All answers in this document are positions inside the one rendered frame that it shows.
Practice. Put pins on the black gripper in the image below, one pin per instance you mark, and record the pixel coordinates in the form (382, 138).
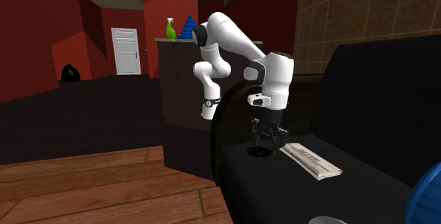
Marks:
(271, 117)

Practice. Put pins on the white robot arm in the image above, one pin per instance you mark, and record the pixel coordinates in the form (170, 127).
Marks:
(224, 30)

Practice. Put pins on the dark round bowl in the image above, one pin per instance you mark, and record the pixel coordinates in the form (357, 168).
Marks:
(256, 152)

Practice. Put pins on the folded newspaper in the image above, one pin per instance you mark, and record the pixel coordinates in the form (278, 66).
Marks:
(310, 160)

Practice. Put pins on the dark robot stand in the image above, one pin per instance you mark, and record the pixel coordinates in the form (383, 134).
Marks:
(186, 147)

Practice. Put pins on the grey rounded object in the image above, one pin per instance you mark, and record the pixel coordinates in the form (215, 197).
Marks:
(327, 220)

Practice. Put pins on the dark counter with spray bottle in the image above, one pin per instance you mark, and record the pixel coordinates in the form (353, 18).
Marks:
(179, 75)

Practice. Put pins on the black sofa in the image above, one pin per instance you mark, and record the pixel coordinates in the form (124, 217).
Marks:
(372, 96)

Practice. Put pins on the white door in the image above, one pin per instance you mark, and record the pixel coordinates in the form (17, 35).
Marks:
(126, 51)

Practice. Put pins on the blue round cushion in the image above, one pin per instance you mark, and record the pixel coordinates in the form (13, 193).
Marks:
(427, 199)

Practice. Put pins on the black rubbish bag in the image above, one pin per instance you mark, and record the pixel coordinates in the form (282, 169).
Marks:
(70, 74)

